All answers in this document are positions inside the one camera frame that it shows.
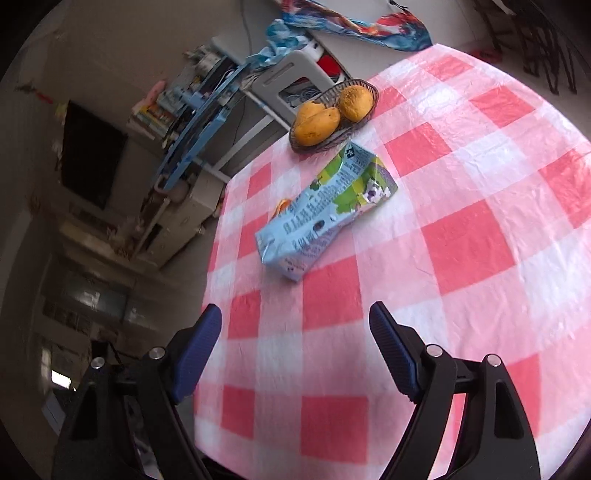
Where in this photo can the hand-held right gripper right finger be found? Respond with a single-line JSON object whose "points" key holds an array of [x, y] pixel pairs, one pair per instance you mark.
{"points": [[392, 355]]}

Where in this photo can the yellow mango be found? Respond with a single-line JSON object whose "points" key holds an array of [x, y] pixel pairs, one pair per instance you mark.
{"points": [[308, 108], [354, 102], [318, 127]]}

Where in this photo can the small orange bread roll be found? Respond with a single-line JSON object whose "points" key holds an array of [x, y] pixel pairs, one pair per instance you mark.
{"points": [[282, 205]]}

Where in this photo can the black folding chair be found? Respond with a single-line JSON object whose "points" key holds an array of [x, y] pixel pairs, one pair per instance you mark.
{"points": [[549, 50]]}

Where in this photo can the blue study desk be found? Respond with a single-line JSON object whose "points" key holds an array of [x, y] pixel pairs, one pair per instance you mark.
{"points": [[194, 138]]}

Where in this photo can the blue crumpled cloth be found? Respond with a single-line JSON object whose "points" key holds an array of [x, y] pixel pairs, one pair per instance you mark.
{"points": [[281, 34]]}

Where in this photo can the cream television cabinet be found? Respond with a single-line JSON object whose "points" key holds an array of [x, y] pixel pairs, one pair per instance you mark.
{"points": [[194, 203]]}

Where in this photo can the blue drink carton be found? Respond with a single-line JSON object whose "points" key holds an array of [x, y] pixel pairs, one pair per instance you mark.
{"points": [[323, 217]]}

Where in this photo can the black television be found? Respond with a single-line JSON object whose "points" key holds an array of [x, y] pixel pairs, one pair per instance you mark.
{"points": [[92, 157]]}

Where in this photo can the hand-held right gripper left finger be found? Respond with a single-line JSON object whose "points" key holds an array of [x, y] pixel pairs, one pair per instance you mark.
{"points": [[198, 355]]}

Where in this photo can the colourful printed bag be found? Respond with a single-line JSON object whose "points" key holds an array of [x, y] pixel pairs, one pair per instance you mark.
{"points": [[397, 27]]}

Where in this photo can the red floor item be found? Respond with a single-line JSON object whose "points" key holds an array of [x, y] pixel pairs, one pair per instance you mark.
{"points": [[489, 53]]}

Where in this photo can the row of books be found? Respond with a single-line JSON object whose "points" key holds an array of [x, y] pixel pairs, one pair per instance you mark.
{"points": [[154, 117]]}

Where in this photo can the white plastic stool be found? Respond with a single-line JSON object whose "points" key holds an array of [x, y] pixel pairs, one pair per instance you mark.
{"points": [[281, 74]]}

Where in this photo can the woven basket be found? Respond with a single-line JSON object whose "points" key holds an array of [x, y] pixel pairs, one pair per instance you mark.
{"points": [[323, 146]]}

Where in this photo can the pink plush toy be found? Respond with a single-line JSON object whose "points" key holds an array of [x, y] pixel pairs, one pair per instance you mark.
{"points": [[158, 90]]}

